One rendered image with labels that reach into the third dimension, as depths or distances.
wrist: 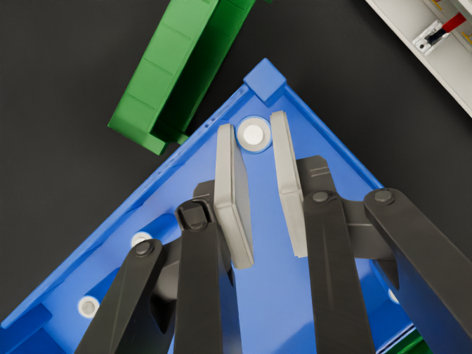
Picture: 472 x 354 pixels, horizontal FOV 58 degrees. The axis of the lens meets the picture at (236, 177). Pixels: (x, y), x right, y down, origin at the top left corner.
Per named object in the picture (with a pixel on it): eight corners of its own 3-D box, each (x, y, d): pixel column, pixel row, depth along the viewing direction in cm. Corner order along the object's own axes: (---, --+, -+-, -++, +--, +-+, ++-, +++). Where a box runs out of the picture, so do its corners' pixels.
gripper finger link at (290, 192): (278, 193, 14) (300, 188, 14) (269, 112, 20) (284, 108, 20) (296, 260, 15) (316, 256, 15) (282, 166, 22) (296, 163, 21)
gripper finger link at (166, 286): (231, 291, 14) (145, 309, 14) (230, 205, 18) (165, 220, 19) (218, 258, 13) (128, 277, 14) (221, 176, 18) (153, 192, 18)
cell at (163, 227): (166, 239, 36) (141, 263, 29) (152, 223, 36) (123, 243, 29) (182, 225, 35) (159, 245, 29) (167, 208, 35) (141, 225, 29)
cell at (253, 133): (262, 155, 26) (252, 163, 20) (241, 133, 26) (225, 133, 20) (284, 134, 26) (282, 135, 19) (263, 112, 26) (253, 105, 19)
